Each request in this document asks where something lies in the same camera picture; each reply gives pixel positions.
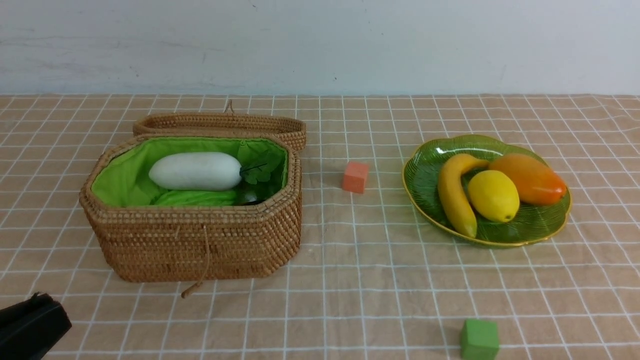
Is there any yellow plastic banana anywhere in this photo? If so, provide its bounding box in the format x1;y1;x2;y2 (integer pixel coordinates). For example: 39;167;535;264
438;153;489;239

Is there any green foam cube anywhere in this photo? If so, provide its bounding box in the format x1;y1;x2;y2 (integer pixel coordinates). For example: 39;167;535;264
459;318;500;360

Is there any woven wicker basket green lining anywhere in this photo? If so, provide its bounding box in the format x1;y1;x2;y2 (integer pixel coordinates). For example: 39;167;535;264
78;133;302;283

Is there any orange foam cube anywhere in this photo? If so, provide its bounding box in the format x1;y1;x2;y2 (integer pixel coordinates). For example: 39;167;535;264
342;161;370;194

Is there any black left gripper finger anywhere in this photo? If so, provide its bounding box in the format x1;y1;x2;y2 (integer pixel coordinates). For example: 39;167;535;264
0;292;73;360

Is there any orange plastic mango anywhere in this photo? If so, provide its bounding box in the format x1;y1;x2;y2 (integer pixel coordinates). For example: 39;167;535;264
488;153;568;207

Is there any woven wicker basket lid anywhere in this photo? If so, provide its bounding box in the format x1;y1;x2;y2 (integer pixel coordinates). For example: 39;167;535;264
132;100;307;151

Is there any purple plastic eggplant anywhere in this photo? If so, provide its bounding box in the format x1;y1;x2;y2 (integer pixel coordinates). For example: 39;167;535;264
233;181;273;207

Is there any checkered beige tablecloth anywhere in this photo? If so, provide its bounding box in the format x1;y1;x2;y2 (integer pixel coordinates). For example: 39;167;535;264
0;95;640;360

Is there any white plastic radish with leaves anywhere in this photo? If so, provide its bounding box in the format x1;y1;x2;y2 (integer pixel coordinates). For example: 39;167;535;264
148;150;286;192

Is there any yellow plastic lemon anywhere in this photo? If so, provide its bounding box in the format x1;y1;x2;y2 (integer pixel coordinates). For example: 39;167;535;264
467;170;521;223

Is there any green plastic bitter gourd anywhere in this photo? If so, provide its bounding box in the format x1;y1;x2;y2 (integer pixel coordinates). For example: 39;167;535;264
150;190;238;207

